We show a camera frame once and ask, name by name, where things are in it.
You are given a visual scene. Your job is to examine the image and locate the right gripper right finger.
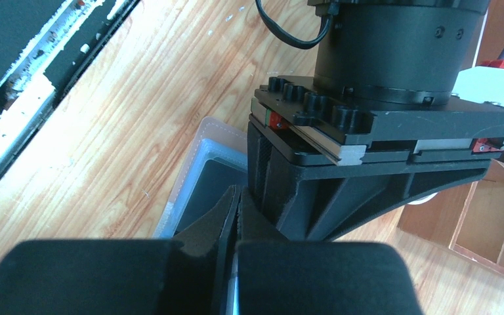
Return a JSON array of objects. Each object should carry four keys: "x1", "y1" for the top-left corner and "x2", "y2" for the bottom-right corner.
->
[{"x1": 236, "y1": 189, "x2": 423, "y2": 314}]

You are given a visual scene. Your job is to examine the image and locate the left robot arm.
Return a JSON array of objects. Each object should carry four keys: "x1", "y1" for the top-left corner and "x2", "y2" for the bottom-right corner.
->
[{"x1": 247, "y1": 1, "x2": 504, "y2": 241}]

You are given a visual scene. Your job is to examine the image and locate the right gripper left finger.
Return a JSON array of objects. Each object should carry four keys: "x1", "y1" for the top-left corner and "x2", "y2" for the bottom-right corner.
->
[{"x1": 0, "y1": 186, "x2": 240, "y2": 314}]

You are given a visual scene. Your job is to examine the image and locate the black credit card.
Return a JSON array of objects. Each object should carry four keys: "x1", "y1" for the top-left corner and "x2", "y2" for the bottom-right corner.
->
[{"x1": 175, "y1": 159, "x2": 247, "y2": 234}]

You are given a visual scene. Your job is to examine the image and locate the pink leather card holder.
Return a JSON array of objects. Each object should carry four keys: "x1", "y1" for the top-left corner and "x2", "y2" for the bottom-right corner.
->
[{"x1": 152, "y1": 116, "x2": 247, "y2": 238}]

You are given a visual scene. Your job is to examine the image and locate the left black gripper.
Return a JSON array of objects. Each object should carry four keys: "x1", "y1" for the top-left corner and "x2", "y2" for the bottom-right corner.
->
[{"x1": 247, "y1": 76, "x2": 504, "y2": 241}]

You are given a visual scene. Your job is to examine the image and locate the brown wooden divider tray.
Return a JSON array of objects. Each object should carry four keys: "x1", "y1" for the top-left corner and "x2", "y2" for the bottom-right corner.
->
[{"x1": 398, "y1": 1, "x2": 504, "y2": 277}]

